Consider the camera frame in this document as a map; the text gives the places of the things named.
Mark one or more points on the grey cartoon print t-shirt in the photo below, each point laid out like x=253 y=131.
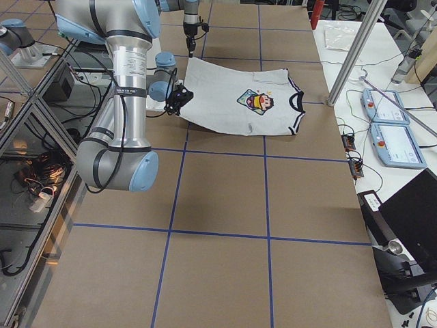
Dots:
x=245 y=103

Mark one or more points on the lower blue teach pendant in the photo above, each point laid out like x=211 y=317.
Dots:
x=396 y=146

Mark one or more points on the blue teach pendant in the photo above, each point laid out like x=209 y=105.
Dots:
x=396 y=146
x=384 y=109

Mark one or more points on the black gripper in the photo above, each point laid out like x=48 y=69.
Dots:
x=189 y=33
x=176 y=99

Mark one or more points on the grey aluminium post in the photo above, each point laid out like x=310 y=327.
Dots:
x=375 y=9

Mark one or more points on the clear water bottle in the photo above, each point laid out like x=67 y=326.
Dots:
x=406 y=64

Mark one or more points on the upper blue teach pendant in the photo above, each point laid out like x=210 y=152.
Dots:
x=384 y=109

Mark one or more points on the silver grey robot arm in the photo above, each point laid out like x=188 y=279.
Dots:
x=116 y=154
x=187 y=6

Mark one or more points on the black power box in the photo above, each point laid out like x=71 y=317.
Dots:
x=61 y=86

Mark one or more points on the red fire extinguisher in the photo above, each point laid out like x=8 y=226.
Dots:
x=316 y=13

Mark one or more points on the aluminium frame rack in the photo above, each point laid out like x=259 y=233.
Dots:
x=39 y=179

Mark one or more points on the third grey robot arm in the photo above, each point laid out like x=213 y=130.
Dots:
x=15 y=36

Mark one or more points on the clear plastic bag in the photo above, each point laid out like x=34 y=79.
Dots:
x=339 y=38

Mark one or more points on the lower orange circuit board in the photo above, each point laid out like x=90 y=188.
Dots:
x=356 y=167

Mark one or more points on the orange circuit board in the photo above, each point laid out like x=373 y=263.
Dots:
x=356 y=167
x=348 y=142

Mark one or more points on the black monitor stand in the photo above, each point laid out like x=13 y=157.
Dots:
x=404 y=281

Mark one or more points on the black laptop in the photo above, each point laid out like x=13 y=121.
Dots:
x=411 y=215

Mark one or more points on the upper orange circuit board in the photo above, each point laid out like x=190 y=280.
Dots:
x=348 y=142

